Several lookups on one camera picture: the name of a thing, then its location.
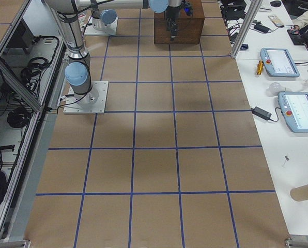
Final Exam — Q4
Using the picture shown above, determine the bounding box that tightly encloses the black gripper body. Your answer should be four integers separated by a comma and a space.
166, 18, 178, 36

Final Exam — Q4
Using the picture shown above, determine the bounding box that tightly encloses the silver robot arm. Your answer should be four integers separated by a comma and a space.
46, 1, 168, 109
91, 1, 193, 39

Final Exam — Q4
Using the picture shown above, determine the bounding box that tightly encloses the dark wooden drawer cabinet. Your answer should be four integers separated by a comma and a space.
154, 1, 205, 44

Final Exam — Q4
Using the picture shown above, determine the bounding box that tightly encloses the white smartphone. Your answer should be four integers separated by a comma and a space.
268, 14, 284, 27

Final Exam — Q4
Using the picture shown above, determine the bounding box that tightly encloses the far teach pendant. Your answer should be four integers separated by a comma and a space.
260, 48, 300, 78

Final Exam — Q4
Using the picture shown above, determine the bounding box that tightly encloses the teach pendant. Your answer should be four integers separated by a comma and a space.
260, 48, 300, 78
278, 92, 308, 133

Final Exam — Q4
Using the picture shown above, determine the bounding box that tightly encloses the black power adapter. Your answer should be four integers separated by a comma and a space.
251, 106, 272, 120

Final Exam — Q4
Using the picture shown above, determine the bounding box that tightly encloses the white light bulb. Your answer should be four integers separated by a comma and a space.
267, 82, 287, 97

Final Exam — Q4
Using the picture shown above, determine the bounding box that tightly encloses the near teach pendant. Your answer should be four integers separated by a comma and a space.
278, 92, 308, 133

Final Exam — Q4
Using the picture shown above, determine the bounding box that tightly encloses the cardboard tube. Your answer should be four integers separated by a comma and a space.
290, 184, 308, 202

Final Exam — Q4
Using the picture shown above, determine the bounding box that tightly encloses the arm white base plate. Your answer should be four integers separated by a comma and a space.
84, 17, 118, 36
63, 81, 109, 114

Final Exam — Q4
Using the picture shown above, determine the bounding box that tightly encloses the aluminium frame post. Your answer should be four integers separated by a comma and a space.
231, 0, 262, 59

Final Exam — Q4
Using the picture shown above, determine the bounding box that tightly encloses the yellow screwdriver handle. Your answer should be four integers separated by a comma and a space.
256, 60, 264, 75

